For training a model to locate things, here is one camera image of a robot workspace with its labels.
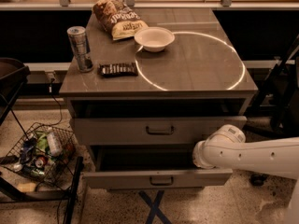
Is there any grey drawer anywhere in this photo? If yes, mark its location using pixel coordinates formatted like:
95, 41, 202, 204
70, 116, 247, 146
84, 145, 232, 190

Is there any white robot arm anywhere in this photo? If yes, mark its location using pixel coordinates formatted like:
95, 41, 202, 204
192, 125, 299, 179

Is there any grey drawer cabinet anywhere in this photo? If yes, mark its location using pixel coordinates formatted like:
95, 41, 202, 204
58, 7, 259, 191

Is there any grey top drawer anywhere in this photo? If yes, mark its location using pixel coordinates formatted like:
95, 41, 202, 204
70, 116, 247, 146

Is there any dark snack bar wrapper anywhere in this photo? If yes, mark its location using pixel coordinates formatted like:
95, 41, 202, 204
98, 63, 138, 77

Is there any white bowl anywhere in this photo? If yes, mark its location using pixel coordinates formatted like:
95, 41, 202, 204
135, 27, 175, 52

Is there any brown chip bag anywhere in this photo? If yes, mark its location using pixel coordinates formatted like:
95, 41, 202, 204
93, 0, 148, 40

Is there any silver drink can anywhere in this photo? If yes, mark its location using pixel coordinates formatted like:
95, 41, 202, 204
67, 26, 93, 72

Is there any clear plastic bottle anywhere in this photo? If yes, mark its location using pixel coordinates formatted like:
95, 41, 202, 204
47, 127, 63, 157

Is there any red soda can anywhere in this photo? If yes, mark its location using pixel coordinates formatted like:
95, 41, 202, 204
35, 156, 48, 169

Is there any black office chair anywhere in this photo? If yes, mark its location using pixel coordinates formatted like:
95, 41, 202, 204
242, 35, 299, 187

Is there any black cart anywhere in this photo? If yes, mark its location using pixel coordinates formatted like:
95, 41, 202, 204
0, 58, 83, 224

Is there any black power cable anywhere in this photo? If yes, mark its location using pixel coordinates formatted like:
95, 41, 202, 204
48, 77, 64, 128

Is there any wire basket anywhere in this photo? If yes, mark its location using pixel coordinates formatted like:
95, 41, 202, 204
1, 123, 76, 184

